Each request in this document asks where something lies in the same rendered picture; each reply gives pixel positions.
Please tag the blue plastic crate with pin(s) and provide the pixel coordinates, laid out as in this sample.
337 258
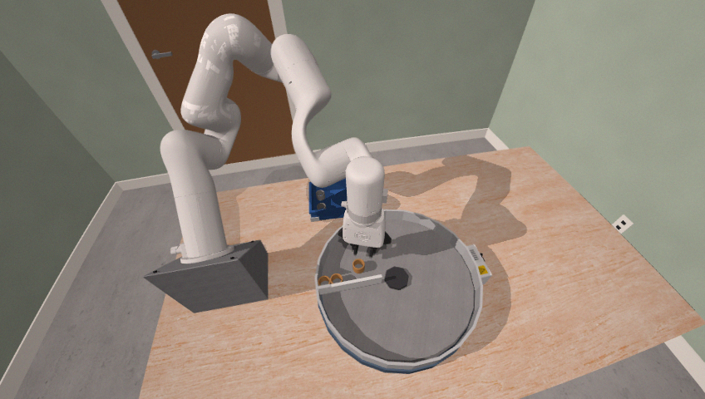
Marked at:
334 195

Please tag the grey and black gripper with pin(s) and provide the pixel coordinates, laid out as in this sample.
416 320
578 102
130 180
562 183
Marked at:
371 235

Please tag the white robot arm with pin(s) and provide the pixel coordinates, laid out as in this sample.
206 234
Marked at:
188 155

